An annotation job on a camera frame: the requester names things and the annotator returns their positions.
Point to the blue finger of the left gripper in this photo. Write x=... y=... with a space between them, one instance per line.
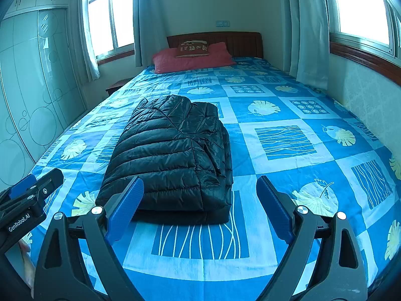
x=50 y=182
x=22 y=186

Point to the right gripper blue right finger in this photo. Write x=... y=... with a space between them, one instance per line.
x=278 y=207

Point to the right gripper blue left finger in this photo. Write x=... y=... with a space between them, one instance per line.
x=120 y=209

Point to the black puffer jacket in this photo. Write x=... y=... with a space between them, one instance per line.
x=181 y=151

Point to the person's left hand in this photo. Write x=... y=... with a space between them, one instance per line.
x=29 y=268

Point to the blue patterned bedspread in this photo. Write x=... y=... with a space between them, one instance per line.
x=308 y=145

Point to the white wardrobe with circles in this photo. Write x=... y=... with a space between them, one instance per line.
x=40 y=97

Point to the wooden nightstand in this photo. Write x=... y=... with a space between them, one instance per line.
x=116 y=86

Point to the grey curtain far left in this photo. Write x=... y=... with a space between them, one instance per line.
x=81 y=47

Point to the red pillow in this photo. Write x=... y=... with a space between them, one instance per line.
x=166 y=61

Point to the dark wooden headboard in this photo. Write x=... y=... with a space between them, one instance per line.
x=238 y=43

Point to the small embroidered cushion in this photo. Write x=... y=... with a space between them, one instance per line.
x=192 y=48

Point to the left side window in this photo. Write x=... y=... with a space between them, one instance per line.
x=111 y=27

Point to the window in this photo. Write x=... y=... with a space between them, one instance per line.
x=111 y=27
x=372 y=26

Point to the right side window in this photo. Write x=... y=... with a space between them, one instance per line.
x=372 y=26

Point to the grey curtain right side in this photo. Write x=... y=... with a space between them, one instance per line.
x=306 y=41

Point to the grey curtain by headboard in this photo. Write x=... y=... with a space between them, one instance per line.
x=149 y=31

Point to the wall socket plate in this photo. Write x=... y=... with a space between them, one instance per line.
x=223 y=23

